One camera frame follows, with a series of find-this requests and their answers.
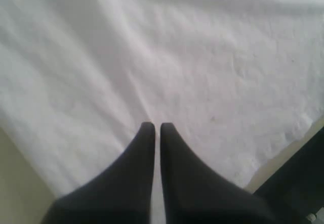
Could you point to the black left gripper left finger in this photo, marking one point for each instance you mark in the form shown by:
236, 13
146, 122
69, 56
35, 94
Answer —
120, 194

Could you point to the white t-shirt red Chinese logo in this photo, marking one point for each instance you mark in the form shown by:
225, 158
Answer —
240, 79

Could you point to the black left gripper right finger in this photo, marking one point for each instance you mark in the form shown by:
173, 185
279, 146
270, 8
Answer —
194, 193

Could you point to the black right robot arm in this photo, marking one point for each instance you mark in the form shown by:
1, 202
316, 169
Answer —
295, 191

